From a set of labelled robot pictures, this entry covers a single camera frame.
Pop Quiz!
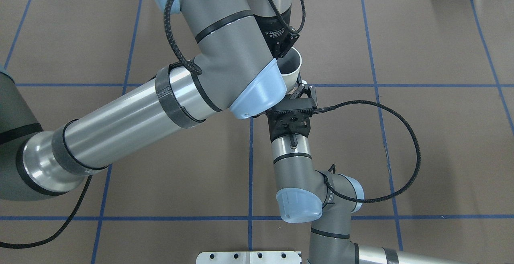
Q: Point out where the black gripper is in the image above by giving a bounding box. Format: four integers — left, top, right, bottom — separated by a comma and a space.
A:
257, 16, 300, 59
266, 84, 317, 143

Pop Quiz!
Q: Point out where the white ribbed mug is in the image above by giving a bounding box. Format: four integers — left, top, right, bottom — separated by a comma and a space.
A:
277, 47, 302, 94

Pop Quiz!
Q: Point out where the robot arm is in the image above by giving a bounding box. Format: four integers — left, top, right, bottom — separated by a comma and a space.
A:
266, 82, 452, 264
1, 0, 296, 201

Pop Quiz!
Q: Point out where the white camera stand pedestal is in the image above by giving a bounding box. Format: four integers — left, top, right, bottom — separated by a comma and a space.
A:
196, 251, 302, 264

